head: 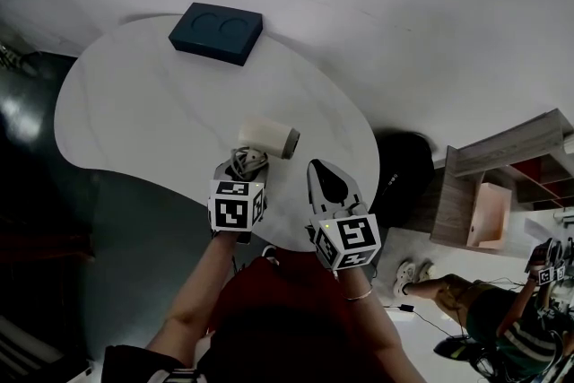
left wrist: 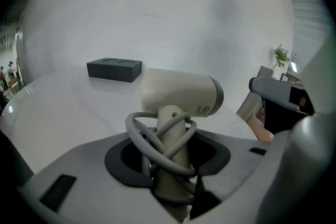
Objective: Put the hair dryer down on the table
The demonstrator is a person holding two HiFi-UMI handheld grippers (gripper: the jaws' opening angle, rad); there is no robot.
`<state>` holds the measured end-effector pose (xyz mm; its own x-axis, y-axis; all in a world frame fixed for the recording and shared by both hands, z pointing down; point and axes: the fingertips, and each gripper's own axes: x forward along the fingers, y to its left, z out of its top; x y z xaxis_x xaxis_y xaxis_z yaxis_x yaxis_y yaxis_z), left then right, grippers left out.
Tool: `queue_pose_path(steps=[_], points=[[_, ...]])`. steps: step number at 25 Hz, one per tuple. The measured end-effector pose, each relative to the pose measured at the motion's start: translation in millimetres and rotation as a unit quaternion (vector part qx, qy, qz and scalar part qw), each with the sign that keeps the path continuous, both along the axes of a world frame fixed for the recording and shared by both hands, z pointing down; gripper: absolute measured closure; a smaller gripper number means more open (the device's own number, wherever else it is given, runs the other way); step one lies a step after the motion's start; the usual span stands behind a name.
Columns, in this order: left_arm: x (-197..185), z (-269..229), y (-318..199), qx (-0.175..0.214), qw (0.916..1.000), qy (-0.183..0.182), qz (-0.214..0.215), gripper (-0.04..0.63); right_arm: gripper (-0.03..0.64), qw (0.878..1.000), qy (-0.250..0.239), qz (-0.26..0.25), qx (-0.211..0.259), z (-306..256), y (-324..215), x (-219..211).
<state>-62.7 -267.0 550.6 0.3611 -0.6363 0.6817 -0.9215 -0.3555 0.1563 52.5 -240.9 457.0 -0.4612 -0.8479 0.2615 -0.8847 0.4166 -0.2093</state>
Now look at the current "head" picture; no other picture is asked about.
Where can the black power adapter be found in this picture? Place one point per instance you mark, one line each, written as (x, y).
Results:
(406, 308)

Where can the pink storage box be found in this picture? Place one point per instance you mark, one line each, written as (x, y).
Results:
(491, 215)

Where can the dark blue box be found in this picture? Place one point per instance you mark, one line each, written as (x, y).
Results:
(215, 33)

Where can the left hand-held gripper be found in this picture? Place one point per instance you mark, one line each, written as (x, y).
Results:
(235, 211)

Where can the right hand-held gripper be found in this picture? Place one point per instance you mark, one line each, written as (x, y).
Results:
(347, 240)

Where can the person's right forearm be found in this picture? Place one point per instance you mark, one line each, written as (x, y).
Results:
(376, 327)

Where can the white table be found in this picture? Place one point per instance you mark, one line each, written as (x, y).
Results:
(148, 112)

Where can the black glossy device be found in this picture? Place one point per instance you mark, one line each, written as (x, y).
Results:
(453, 347)

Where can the wooden shelf cabinet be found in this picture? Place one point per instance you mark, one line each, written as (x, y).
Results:
(507, 157)

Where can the white hair dryer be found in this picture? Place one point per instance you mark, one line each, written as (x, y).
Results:
(265, 135)

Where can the black round stool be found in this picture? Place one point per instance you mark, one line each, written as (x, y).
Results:
(401, 179)

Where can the person's left forearm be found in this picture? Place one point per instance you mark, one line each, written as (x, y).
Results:
(202, 291)

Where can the person's red top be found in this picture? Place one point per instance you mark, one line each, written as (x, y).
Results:
(291, 305)

